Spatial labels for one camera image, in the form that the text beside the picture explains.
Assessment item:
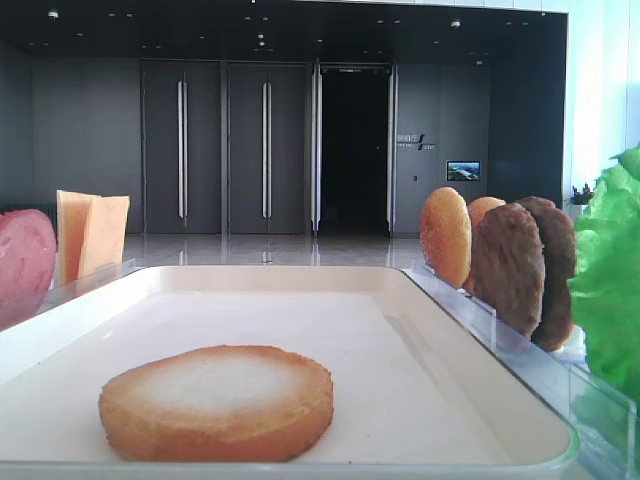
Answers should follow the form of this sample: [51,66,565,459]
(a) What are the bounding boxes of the outer bun slice right rack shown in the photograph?
[420,187,472,289]

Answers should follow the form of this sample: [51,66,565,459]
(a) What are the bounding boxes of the bun slice rack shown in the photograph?
[463,196,506,295]
[420,187,472,289]

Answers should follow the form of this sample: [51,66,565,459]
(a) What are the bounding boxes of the clear long rail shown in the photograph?
[37,259,141,314]
[405,261,639,479]

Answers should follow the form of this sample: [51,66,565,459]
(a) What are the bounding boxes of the clear right long rail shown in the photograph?
[405,261,639,479]

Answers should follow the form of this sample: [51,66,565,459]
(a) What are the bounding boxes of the pale cheese slice back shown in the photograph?
[56,190,96,285]

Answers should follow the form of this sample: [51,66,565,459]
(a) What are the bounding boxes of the inner bun slice right rack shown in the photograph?
[463,196,506,295]

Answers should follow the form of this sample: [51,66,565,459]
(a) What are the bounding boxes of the clear left long rail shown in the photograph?
[37,259,141,314]

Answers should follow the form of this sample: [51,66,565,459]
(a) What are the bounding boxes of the dark double door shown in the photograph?
[141,61,221,234]
[228,64,306,235]

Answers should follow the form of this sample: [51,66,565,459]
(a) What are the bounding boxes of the outer brown meat patty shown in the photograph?
[472,203,545,337]

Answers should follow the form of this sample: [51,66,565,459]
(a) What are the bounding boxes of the orange cheese slice front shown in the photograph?
[78,196,130,278]

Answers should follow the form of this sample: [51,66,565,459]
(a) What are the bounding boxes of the wall mounted screen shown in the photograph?
[446,161,481,182]

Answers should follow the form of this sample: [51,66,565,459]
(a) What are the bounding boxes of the potted plant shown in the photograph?
[570,183,594,205]

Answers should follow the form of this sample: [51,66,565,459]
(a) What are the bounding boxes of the inner brown meat patty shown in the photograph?
[519,196,576,352]

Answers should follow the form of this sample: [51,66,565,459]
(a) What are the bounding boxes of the toasted bread slice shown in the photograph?
[98,345,334,462]

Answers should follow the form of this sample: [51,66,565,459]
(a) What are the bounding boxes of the green plastic lettuce leaf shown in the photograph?
[569,146,639,401]

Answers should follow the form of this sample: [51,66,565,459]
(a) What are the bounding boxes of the dark double door left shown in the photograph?
[141,61,221,234]

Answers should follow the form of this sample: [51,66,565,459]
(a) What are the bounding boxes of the cream rectangular tray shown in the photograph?
[1,266,581,479]

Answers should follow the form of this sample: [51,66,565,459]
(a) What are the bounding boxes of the dark double door middle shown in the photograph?
[228,64,306,235]

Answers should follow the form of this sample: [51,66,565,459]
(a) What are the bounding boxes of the brown meat patty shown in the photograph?
[472,203,545,337]
[519,196,576,352]

